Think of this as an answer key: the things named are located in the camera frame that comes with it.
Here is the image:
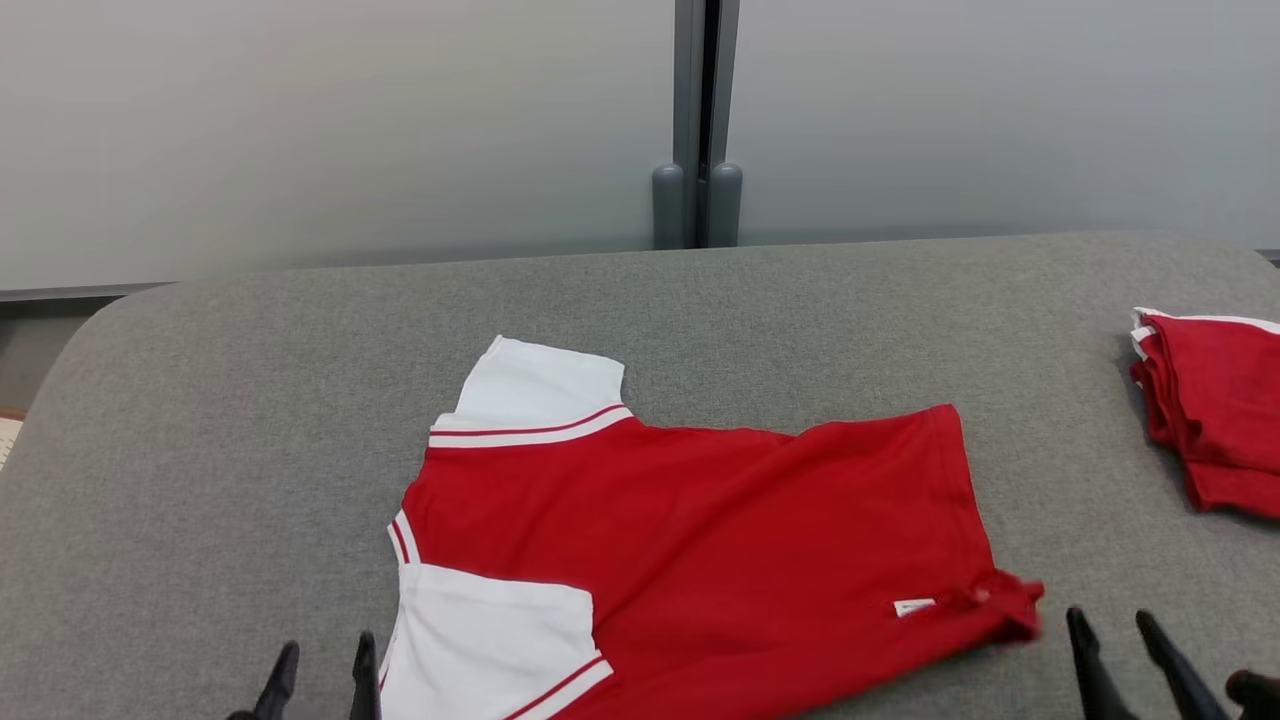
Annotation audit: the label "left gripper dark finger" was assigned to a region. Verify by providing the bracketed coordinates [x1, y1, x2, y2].
[228, 641, 301, 720]
[350, 630, 381, 720]

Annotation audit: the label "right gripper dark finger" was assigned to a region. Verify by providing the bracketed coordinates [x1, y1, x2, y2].
[1065, 606, 1136, 720]
[1135, 610, 1231, 720]

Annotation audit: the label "red shorts white stripes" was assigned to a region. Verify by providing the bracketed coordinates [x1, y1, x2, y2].
[1129, 307, 1280, 521]

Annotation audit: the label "red white polo shirt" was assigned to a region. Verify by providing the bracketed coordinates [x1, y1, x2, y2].
[378, 335, 1046, 720]

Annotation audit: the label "grey fabric covered platform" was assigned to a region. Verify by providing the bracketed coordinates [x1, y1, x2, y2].
[0, 230, 1280, 720]

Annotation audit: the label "grey wall baseboard strip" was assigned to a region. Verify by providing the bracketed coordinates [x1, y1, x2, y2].
[0, 280, 186, 304]

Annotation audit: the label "grey rounded post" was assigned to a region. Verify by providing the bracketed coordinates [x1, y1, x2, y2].
[706, 162, 743, 248]
[652, 163, 687, 251]

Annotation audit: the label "dark grey door frame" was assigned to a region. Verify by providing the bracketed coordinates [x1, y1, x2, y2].
[673, 0, 741, 249]

